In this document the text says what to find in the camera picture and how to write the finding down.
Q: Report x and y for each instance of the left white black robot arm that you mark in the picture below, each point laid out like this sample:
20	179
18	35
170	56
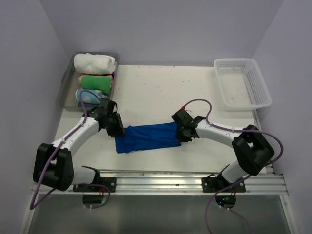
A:
54	162

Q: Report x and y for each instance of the pink rolled towel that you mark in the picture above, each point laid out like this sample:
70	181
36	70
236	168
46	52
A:
79	79

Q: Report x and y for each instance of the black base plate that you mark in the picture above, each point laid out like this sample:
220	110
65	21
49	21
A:
99	185
212	184

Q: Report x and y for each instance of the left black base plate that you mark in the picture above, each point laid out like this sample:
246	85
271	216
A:
99	185

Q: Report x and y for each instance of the aluminium mounting rail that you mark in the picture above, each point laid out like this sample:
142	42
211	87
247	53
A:
174	183

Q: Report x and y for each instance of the blue cloud pattern towel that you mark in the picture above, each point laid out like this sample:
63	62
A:
89	96

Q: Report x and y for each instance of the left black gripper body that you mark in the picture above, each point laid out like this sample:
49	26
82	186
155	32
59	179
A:
112	127

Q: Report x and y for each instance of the green rolled towel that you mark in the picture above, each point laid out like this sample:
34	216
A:
93	83

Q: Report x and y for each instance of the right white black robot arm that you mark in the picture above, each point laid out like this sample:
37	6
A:
251	149

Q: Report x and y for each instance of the white plastic basket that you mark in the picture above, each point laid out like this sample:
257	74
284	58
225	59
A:
241	83

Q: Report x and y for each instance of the white towel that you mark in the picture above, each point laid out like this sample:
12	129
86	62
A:
94	64

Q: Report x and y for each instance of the grey plastic tray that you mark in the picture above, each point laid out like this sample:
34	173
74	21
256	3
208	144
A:
66	97

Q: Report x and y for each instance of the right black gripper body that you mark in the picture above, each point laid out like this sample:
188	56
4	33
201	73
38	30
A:
186	138

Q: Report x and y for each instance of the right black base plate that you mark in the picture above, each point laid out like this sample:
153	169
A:
212	184

